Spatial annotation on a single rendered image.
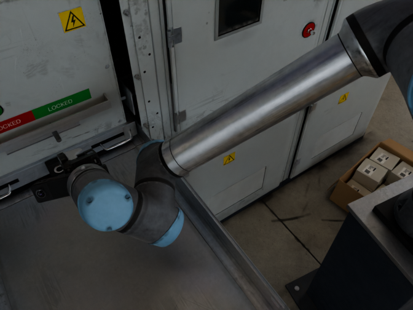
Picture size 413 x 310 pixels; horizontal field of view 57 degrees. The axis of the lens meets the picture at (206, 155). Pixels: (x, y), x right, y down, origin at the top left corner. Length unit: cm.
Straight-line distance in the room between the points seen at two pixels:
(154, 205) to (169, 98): 53
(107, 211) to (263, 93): 35
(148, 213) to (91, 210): 11
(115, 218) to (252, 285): 44
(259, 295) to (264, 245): 104
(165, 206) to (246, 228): 131
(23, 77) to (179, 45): 41
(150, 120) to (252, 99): 58
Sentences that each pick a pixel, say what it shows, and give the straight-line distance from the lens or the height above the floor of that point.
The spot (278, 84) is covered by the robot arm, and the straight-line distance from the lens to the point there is 70.
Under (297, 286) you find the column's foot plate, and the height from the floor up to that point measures 2.
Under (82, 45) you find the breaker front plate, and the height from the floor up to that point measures 123.
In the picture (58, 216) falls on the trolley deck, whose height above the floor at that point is 85.
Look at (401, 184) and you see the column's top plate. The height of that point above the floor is 75.
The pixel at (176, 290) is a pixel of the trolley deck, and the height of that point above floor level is 85.
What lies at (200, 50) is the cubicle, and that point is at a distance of 115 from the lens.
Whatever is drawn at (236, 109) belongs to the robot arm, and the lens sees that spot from 72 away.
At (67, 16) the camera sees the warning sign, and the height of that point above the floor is 132.
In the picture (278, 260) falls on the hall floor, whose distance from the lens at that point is 200.
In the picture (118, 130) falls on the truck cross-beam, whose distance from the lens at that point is 124.
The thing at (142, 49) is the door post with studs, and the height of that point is 119.
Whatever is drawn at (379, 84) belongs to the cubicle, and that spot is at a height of 50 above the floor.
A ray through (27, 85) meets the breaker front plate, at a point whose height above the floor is 118.
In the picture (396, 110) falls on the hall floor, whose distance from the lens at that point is 294.
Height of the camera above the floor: 178
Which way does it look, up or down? 49 degrees down
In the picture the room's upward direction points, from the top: straight up
